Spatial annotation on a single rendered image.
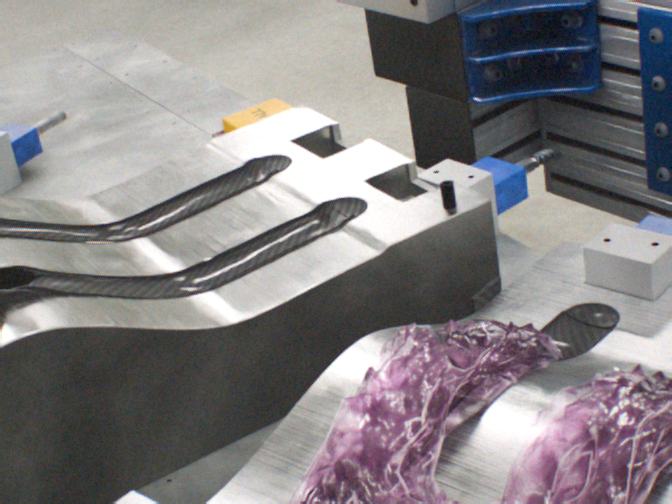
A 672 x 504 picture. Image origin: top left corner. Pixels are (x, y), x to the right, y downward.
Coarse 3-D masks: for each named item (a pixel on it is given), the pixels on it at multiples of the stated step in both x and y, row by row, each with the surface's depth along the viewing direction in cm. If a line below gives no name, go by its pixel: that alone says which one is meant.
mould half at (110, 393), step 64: (256, 128) 110; (128, 192) 105; (256, 192) 100; (320, 192) 97; (0, 256) 88; (64, 256) 91; (128, 256) 94; (192, 256) 94; (320, 256) 90; (384, 256) 89; (448, 256) 92; (0, 320) 79; (64, 320) 79; (128, 320) 82; (192, 320) 84; (256, 320) 85; (320, 320) 88; (384, 320) 91; (448, 320) 94; (0, 384) 77; (64, 384) 80; (128, 384) 82; (192, 384) 84; (256, 384) 87; (0, 448) 79; (64, 448) 81; (128, 448) 84; (192, 448) 86
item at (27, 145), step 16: (64, 112) 137; (0, 128) 133; (16, 128) 132; (32, 128) 132; (48, 128) 135; (0, 144) 128; (16, 144) 130; (32, 144) 132; (0, 160) 128; (16, 160) 130; (0, 176) 128; (16, 176) 130; (0, 192) 129
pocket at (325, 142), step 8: (320, 128) 108; (328, 128) 108; (336, 128) 108; (304, 136) 107; (312, 136) 108; (320, 136) 108; (328, 136) 108; (336, 136) 108; (296, 144) 107; (304, 144) 107; (312, 144) 108; (320, 144) 108; (328, 144) 109; (336, 144) 108; (344, 144) 108; (312, 152) 108; (320, 152) 108; (328, 152) 109; (336, 152) 109
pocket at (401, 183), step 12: (396, 168) 99; (408, 168) 100; (372, 180) 98; (384, 180) 99; (396, 180) 100; (408, 180) 100; (420, 180) 100; (384, 192) 99; (396, 192) 100; (408, 192) 101; (420, 192) 99
